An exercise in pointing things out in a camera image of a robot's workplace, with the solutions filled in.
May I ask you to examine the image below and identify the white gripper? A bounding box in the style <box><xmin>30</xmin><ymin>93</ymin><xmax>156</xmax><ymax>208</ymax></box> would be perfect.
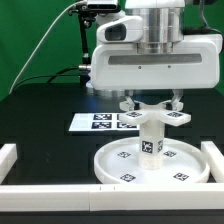
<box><xmin>90</xmin><ymin>34</ymin><xmax>222</xmax><ymax>111</ymax></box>

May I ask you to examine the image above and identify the white cross-shaped table base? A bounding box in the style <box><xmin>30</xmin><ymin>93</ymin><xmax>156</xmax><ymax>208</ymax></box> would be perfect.
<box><xmin>119</xmin><ymin>104</ymin><xmax>191</xmax><ymax>126</ymax></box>

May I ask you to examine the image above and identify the white round table top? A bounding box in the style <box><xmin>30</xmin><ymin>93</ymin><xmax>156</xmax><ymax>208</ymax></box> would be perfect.
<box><xmin>94</xmin><ymin>137</ymin><xmax>210</xmax><ymax>185</ymax></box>

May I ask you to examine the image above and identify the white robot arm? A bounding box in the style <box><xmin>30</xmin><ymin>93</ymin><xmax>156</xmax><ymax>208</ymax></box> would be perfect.
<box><xmin>90</xmin><ymin>0</ymin><xmax>223</xmax><ymax>105</ymax></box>

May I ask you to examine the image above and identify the white marker sheet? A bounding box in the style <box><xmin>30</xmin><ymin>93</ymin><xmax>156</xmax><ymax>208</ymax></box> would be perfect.
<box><xmin>69</xmin><ymin>113</ymin><xmax>138</xmax><ymax>132</ymax></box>

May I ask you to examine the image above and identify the white right fence bar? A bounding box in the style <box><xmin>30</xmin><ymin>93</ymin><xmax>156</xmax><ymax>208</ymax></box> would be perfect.
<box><xmin>201</xmin><ymin>141</ymin><xmax>224</xmax><ymax>183</ymax></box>

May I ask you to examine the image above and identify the white fence bar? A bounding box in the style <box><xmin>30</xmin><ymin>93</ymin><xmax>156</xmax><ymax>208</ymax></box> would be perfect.
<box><xmin>0</xmin><ymin>144</ymin><xmax>17</xmax><ymax>184</ymax></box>
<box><xmin>0</xmin><ymin>183</ymin><xmax>224</xmax><ymax>212</ymax></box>
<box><xmin>201</xmin><ymin>141</ymin><xmax>224</xmax><ymax>183</ymax></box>

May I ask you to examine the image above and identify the white front fence bar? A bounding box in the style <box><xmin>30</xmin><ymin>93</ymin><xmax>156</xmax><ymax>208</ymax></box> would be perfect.
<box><xmin>0</xmin><ymin>183</ymin><xmax>224</xmax><ymax>212</ymax></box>

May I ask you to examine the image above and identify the white left fence bar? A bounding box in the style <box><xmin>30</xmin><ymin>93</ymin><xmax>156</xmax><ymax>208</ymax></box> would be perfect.
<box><xmin>0</xmin><ymin>144</ymin><xmax>17</xmax><ymax>184</ymax></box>

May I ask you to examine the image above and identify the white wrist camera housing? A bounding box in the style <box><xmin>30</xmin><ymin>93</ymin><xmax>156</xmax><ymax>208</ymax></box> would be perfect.
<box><xmin>97</xmin><ymin>16</ymin><xmax>143</xmax><ymax>43</ymax></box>

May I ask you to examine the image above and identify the black cable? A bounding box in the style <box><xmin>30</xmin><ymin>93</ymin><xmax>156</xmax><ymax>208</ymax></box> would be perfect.
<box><xmin>13</xmin><ymin>66</ymin><xmax>83</xmax><ymax>88</ymax></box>

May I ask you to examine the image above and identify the black camera stand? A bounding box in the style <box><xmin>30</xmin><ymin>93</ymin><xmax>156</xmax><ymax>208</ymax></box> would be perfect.
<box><xmin>68</xmin><ymin>0</ymin><xmax>121</xmax><ymax>85</ymax></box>

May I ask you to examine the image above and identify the white cable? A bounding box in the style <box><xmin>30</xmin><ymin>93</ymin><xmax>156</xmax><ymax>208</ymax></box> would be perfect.
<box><xmin>8</xmin><ymin>1</ymin><xmax>88</xmax><ymax>95</ymax></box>

